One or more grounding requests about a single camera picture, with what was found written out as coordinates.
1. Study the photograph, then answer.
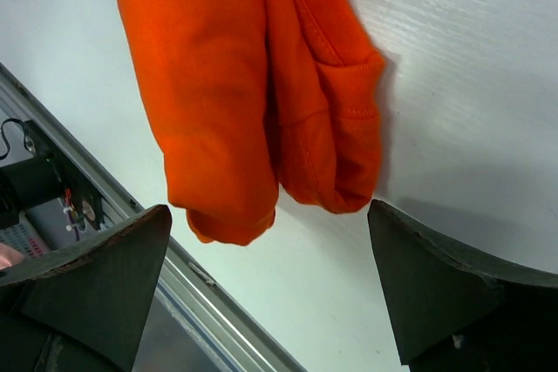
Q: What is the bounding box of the aluminium mounting rail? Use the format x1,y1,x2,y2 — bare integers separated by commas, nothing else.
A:
1,70,301,371

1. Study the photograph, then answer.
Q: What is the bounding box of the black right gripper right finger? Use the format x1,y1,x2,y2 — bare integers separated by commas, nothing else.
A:
368,200,557,371

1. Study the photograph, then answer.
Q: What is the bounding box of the orange t shirt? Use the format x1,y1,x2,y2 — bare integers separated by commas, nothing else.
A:
117,0,384,246

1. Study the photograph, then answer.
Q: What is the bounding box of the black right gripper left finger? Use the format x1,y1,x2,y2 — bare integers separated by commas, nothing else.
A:
1,205,172,371

